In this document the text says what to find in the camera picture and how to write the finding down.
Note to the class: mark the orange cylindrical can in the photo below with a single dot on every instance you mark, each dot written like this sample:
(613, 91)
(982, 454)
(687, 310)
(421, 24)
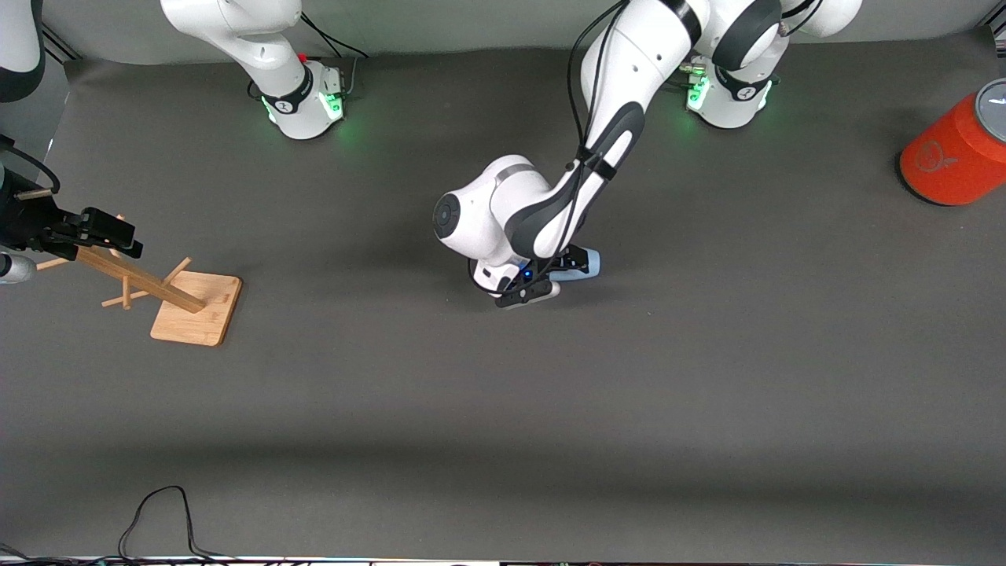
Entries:
(951, 157)

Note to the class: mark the aluminium frame rail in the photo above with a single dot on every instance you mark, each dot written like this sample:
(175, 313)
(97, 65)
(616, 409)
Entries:
(61, 45)

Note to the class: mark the light blue plastic cup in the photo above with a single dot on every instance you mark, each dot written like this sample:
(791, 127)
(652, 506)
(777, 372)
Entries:
(593, 263)

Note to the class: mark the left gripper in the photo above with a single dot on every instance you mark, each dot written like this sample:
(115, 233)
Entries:
(576, 260)

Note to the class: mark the wooden mug tree stand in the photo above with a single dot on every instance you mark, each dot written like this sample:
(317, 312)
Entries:
(196, 318)

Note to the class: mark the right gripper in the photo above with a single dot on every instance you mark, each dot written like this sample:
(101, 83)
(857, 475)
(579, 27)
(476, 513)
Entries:
(28, 222)

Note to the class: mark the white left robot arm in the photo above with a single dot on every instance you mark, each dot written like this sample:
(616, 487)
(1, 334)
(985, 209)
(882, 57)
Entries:
(613, 79)

